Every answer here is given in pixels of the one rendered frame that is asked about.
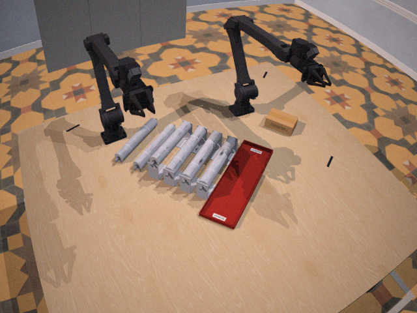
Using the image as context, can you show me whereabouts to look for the red rectangular tray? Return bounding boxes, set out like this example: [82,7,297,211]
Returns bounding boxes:
[199,140,273,229]

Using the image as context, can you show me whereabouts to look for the brown cardboard box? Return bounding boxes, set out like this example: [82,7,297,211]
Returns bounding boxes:
[265,108,298,136]

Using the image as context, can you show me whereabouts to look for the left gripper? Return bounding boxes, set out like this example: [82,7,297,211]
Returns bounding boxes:
[297,64,332,88]

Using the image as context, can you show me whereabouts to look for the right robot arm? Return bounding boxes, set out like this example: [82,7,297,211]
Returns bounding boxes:
[83,33,146,145]

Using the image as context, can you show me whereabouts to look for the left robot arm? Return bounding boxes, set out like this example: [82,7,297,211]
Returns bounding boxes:
[223,15,319,117]

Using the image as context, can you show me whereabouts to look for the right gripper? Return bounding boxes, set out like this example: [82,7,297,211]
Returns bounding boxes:
[122,85,155,117]

